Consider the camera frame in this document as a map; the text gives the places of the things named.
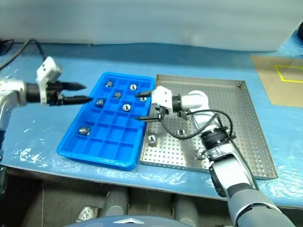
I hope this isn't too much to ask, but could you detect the brown mat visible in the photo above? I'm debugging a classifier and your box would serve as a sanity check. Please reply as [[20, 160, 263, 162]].
[[250, 54, 303, 107]]

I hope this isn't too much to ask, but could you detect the blue plastic table cover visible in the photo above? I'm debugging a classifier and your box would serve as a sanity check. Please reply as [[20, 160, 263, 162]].
[[0, 39, 303, 209]]

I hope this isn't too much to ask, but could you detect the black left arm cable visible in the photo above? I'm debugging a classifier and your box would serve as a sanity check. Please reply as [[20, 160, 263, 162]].
[[0, 39, 47, 71]]

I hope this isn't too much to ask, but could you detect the white crumpled object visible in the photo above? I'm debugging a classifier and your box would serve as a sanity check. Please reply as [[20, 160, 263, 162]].
[[78, 205, 99, 223]]

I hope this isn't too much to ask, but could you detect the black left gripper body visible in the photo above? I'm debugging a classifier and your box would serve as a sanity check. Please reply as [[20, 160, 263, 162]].
[[46, 81, 67, 106]]

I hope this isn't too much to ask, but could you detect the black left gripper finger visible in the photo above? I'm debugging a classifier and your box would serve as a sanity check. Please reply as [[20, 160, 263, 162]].
[[62, 95, 93, 105], [61, 82, 86, 91]]

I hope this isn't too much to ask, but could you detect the yellow tape outline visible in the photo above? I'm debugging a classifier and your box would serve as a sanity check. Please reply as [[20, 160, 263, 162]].
[[274, 64, 303, 83]]

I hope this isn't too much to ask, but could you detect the dark grey rounded shape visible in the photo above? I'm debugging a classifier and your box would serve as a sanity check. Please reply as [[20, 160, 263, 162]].
[[101, 186, 130, 217], [171, 191, 199, 227]]

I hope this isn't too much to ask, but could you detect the perforated steel tray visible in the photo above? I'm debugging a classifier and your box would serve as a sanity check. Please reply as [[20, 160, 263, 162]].
[[139, 74, 279, 181]]

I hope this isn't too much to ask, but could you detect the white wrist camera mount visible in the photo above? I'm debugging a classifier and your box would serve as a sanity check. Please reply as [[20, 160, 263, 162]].
[[151, 86, 173, 112], [36, 56, 63, 106]]

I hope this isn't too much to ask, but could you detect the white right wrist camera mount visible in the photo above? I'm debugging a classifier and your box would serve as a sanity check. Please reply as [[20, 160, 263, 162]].
[[151, 86, 173, 112]]

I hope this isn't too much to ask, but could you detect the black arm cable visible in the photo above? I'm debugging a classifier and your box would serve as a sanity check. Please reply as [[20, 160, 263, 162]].
[[160, 109, 258, 190], [0, 39, 47, 71]]

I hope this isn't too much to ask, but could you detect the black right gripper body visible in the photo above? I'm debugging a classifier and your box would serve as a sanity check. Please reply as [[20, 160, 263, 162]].
[[155, 106, 170, 122]]

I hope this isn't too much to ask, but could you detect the grey-blue robot torso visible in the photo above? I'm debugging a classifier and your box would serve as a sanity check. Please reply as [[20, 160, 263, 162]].
[[62, 214, 190, 227]]

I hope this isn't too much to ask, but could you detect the white backdrop board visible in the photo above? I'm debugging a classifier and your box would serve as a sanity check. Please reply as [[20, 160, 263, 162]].
[[0, 0, 303, 52]]

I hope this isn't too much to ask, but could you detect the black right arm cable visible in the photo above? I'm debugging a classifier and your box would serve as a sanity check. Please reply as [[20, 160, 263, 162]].
[[160, 109, 258, 190]]

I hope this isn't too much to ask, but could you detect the blue compartment tray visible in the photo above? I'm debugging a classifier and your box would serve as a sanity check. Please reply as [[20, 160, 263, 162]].
[[56, 71, 156, 171]]

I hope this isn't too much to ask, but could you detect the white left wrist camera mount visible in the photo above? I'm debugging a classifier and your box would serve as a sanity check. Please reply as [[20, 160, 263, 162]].
[[36, 56, 63, 106]]

